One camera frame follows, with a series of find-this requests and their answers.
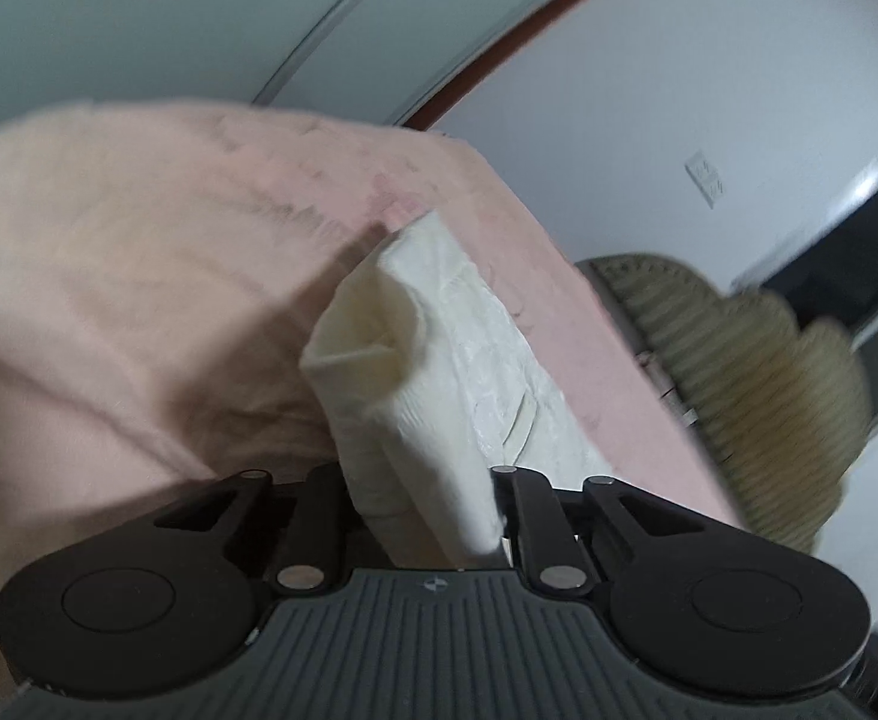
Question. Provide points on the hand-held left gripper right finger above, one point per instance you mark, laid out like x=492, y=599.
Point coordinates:
x=538, y=532

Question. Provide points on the white wall socket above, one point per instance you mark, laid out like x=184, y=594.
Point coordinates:
x=706, y=177

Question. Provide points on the brown wooden door frame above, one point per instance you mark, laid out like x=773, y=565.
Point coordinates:
x=529, y=26

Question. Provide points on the dark window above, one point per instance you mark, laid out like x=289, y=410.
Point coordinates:
x=836, y=255

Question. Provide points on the olive padded headboard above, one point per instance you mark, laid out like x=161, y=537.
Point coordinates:
x=754, y=382

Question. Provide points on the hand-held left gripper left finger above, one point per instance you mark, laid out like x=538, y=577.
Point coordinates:
x=319, y=529

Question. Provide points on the pink bed sheet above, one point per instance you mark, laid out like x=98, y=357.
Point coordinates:
x=146, y=262

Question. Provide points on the white pants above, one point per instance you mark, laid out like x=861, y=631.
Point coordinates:
x=439, y=360

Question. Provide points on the grey pillow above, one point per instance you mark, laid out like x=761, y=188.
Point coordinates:
x=668, y=386

